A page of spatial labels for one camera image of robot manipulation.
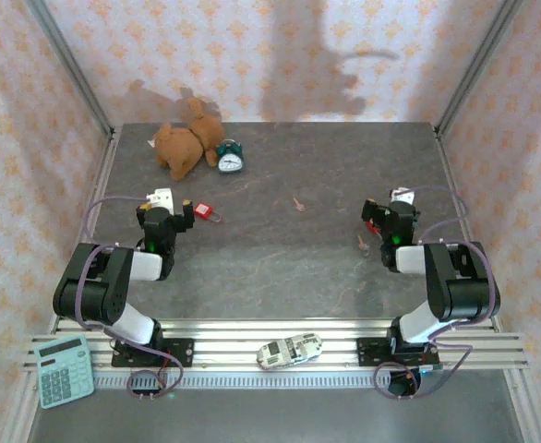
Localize green alarm clock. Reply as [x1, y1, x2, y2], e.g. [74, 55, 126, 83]
[215, 138, 245, 175]

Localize brown plush dog toy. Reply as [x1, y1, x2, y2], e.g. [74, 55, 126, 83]
[149, 96, 226, 182]

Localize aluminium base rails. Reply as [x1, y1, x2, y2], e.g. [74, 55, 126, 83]
[23, 317, 528, 376]

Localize white toy car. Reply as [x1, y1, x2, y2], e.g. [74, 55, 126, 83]
[256, 332, 325, 372]

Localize mint green calculator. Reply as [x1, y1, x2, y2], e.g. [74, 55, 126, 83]
[33, 334, 96, 411]

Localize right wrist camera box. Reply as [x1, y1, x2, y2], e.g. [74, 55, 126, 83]
[390, 186, 415, 207]

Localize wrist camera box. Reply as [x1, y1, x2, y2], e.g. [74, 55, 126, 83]
[390, 186, 415, 207]
[146, 186, 175, 214]

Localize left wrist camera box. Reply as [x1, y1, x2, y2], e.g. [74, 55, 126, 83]
[146, 186, 175, 214]

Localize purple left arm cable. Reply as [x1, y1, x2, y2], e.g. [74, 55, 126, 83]
[75, 195, 185, 401]

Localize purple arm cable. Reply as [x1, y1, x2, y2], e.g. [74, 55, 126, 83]
[374, 185, 502, 401]
[75, 195, 185, 401]

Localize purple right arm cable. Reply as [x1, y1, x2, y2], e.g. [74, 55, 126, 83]
[374, 185, 502, 401]

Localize aluminium table side rail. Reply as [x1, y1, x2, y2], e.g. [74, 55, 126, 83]
[435, 128, 503, 334]
[48, 128, 123, 334]

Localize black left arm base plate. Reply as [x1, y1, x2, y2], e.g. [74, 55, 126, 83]
[112, 339, 195, 368]

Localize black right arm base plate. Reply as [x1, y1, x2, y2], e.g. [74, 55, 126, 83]
[356, 338, 440, 367]

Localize aluminium frame post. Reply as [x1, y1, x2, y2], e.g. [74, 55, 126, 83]
[24, 0, 117, 139]
[434, 0, 526, 138]

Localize grey slotted cable duct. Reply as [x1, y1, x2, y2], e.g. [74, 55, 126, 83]
[92, 374, 422, 389]

